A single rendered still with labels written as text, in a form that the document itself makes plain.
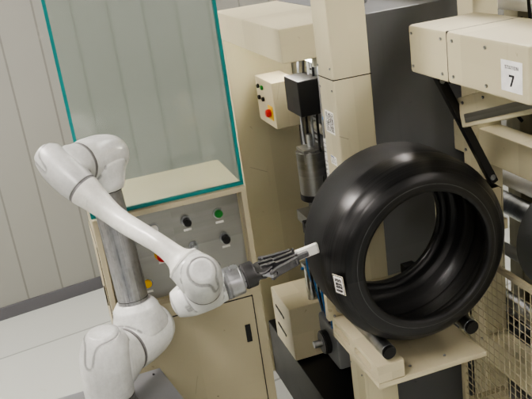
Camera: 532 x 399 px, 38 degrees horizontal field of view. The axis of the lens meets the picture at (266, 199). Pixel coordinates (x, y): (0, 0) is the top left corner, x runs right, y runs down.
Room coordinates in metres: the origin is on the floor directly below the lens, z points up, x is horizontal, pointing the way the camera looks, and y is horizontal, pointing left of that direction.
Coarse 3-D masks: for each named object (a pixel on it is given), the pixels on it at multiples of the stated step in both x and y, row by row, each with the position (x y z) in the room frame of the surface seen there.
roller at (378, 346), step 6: (360, 330) 2.11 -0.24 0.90; (366, 336) 2.07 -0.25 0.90; (372, 336) 2.04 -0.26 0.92; (378, 336) 2.02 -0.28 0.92; (372, 342) 2.03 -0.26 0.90; (378, 342) 2.00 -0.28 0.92; (384, 342) 1.99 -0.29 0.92; (378, 348) 1.98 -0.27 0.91; (384, 348) 1.96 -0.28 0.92; (390, 348) 1.96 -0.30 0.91; (384, 354) 1.96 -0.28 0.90; (390, 354) 1.96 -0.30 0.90
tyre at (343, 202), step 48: (384, 144) 2.20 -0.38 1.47; (336, 192) 2.07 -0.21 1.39; (384, 192) 1.97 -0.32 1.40; (432, 192) 2.33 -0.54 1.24; (480, 192) 2.04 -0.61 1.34; (336, 240) 1.96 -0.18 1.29; (432, 240) 2.32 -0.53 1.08; (480, 240) 2.20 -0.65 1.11; (384, 288) 2.25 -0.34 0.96; (432, 288) 2.24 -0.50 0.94; (480, 288) 2.03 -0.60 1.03; (384, 336) 1.98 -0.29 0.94
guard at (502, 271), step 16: (496, 272) 2.23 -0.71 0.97; (496, 288) 2.23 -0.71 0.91; (512, 288) 2.15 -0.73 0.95; (528, 288) 2.06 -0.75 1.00; (528, 320) 2.07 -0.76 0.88; (480, 336) 2.35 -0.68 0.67; (528, 336) 2.07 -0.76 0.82; (528, 352) 2.08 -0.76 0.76; (464, 368) 2.45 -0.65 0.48; (528, 368) 2.08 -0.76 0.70; (464, 384) 2.45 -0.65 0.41; (528, 384) 2.08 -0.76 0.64
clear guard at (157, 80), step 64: (64, 0) 2.49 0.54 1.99; (128, 0) 2.54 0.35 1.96; (192, 0) 2.59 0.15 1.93; (64, 64) 2.48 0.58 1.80; (128, 64) 2.53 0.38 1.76; (192, 64) 2.58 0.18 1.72; (128, 128) 2.52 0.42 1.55; (192, 128) 2.57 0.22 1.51; (128, 192) 2.51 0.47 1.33; (192, 192) 2.56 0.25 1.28
